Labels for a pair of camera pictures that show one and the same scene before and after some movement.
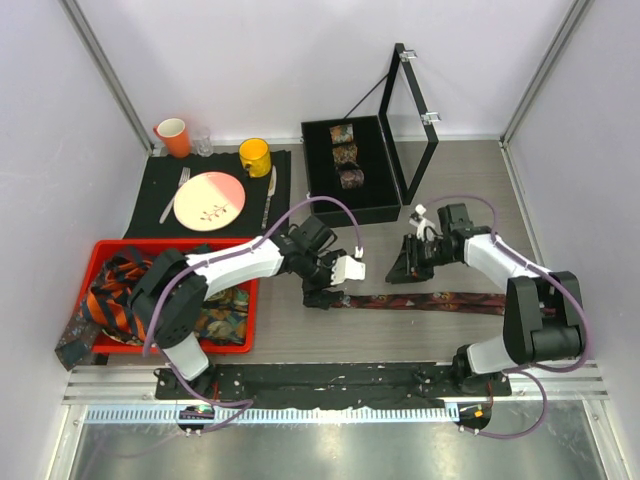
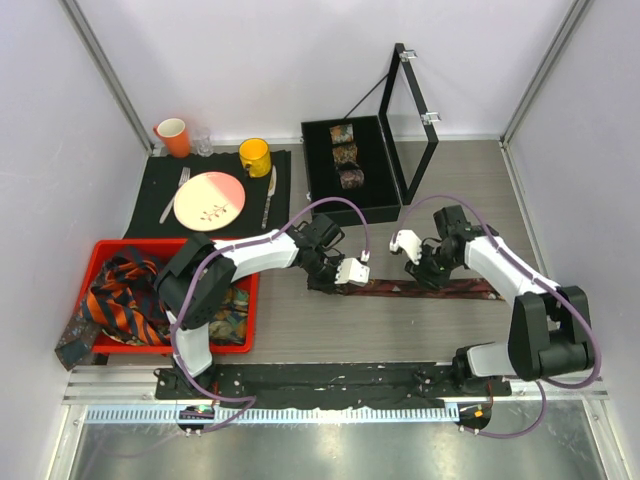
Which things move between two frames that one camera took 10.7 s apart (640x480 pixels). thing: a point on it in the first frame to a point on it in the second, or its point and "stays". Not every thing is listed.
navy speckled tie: [77, 341] stays
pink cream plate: [208, 201] stays
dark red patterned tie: [439, 302] to [471, 288]
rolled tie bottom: [351, 178] stays
